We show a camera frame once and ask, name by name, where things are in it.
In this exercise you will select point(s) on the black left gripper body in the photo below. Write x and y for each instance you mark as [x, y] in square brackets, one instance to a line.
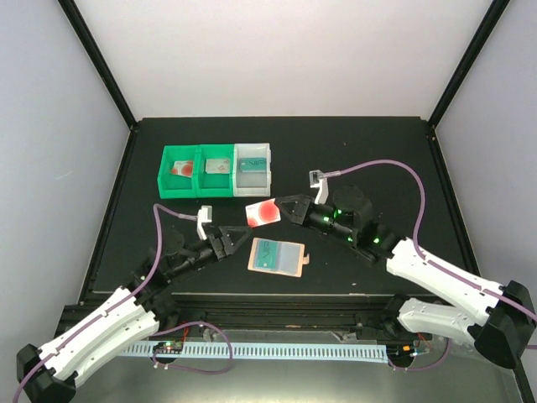
[208, 255]

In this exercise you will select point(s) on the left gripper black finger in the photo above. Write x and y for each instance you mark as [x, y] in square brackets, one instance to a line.
[230, 230]
[235, 242]

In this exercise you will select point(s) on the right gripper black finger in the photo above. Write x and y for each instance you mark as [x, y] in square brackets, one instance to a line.
[298, 198]
[294, 212]

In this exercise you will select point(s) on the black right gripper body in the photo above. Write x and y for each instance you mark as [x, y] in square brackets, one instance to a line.
[317, 222]

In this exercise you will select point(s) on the red circles card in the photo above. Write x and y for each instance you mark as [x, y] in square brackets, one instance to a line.
[182, 168]
[262, 213]

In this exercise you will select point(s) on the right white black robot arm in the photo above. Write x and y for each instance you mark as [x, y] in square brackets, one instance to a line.
[497, 320]

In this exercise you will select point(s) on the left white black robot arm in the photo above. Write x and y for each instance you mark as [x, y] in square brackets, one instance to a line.
[141, 309]

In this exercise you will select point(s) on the teal VIP card in bin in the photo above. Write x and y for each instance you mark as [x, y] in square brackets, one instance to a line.
[253, 165]

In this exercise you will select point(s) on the white floral card in bin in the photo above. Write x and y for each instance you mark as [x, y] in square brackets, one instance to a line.
[218, 166]

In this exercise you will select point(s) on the middle green plastic bin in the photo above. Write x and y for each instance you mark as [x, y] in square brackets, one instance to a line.
[213, 186]

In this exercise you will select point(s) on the green plastic bin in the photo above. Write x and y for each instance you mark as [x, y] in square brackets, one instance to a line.
[213, 186]
[173, 186]

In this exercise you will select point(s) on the white translucent plastic bin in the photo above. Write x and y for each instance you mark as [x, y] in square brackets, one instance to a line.
[253, 184]

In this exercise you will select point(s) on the left green plastic bin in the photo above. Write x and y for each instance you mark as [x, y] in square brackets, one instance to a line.
[173, 186]

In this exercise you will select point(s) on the left small circuit board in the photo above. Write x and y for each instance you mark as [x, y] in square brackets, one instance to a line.
[168, 347]

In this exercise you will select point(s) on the small circuit board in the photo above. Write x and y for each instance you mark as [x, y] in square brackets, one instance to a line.
[403, 350]
[168, 347]

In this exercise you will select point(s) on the right small circuit board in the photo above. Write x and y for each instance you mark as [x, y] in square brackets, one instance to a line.
[403, 350]

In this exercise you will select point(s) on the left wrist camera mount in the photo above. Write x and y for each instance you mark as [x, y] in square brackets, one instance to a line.
[204, 217]

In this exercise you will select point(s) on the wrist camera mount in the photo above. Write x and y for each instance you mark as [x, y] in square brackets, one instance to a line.
[204, 217]
[319, 181]

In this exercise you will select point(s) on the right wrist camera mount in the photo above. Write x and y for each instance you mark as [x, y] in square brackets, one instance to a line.
[319, 181]

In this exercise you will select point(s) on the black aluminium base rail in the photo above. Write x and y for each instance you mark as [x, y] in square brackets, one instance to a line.
[365, 315]

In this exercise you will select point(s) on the light blue slotted cable duct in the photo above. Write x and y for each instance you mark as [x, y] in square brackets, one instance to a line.
[266, 351]

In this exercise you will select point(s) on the left black frame post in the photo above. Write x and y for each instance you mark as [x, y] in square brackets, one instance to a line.
[84, 35]

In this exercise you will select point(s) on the black frame post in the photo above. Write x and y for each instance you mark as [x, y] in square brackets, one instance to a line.
[483, 32]
[84, 35]

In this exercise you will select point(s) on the right black frame post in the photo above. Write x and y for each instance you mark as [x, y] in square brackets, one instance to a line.
[483, 32]

